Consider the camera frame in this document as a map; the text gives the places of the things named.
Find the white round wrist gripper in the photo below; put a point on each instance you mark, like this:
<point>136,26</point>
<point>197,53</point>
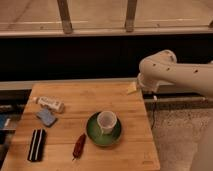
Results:
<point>147,84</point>

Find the yellow wedge block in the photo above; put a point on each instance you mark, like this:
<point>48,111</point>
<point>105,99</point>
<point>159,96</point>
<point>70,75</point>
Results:
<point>132,88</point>

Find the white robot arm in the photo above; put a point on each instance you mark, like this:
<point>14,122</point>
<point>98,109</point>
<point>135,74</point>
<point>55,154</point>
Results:
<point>163,66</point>

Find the white plastic cup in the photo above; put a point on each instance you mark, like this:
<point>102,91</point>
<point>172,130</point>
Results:
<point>106,121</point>

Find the dark red chili pepper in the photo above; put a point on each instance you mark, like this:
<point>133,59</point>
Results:
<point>79,145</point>

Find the blue sponge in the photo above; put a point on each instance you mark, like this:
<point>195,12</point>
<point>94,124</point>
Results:
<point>46,117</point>

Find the black white striped block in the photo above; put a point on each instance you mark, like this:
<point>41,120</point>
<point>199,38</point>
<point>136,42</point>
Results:
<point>35,153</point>

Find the blue object at left edge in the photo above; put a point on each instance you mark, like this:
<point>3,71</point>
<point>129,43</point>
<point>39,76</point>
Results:
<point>4,121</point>

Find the right metal post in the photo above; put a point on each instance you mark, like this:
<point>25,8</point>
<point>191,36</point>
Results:
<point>130,15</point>

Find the metal post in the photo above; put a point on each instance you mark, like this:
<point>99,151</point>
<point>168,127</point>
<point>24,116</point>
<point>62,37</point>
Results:
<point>130,15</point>
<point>65,16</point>

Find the left metal post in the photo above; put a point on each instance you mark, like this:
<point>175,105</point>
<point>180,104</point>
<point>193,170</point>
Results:
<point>65,16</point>

